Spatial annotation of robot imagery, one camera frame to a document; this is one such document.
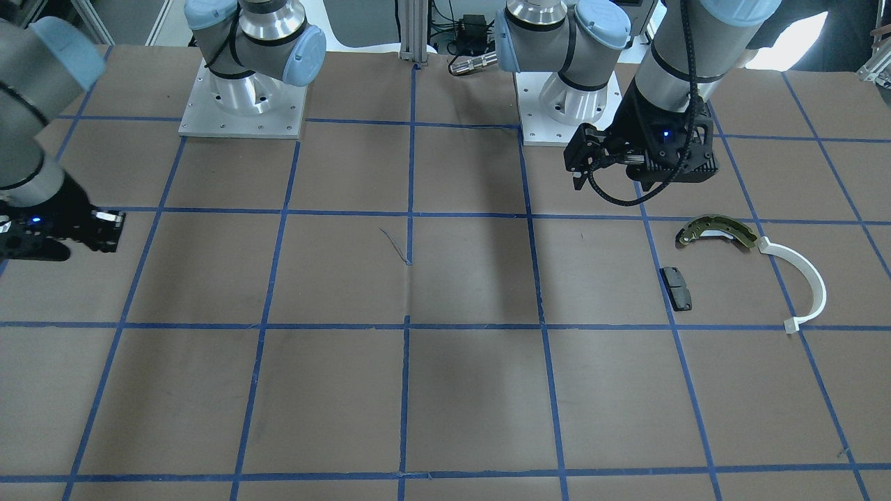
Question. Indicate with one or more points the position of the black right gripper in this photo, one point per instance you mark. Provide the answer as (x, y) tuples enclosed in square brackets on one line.
[(64, 207)]

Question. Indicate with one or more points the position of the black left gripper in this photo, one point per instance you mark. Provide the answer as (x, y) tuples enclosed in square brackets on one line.
[(635, 119)]

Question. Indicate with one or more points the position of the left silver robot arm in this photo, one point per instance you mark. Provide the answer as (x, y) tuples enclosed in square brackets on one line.
[(694, 47)]

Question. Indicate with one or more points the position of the olive brake shoe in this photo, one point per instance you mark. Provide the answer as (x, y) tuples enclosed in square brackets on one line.
[(717, 226)]

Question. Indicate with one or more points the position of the dark brake pad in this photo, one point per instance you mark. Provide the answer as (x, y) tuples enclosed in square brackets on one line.
[(677, 289)]

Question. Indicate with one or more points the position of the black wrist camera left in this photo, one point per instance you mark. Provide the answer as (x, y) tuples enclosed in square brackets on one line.
[(585, 152)]

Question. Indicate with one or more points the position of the aluminium frame post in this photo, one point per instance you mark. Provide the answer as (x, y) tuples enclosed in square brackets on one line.
[(413, 27)]

